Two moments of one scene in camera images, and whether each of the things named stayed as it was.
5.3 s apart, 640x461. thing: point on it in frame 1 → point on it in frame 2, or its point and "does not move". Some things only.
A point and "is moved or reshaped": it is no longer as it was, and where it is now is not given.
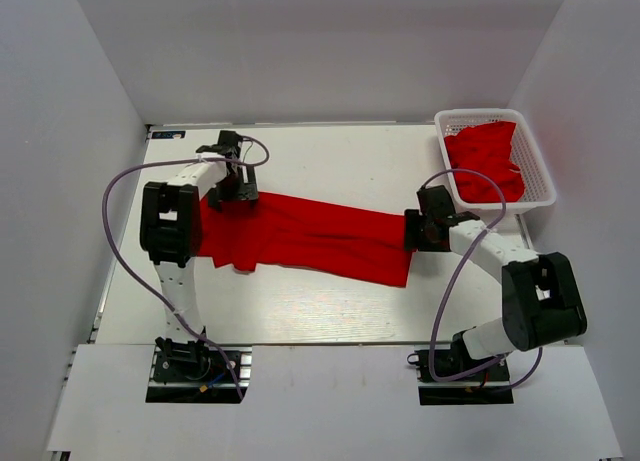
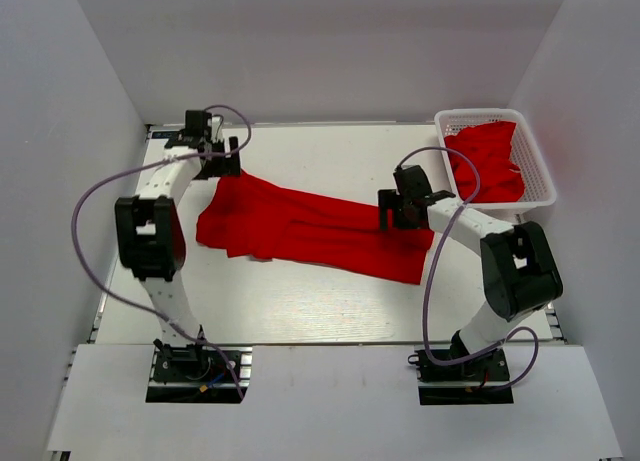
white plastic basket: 539,188 does not move
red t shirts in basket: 485,148 does not move
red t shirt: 296,235 is moved or reshaped
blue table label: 167,134 does not move
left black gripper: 245,192 → 228,167
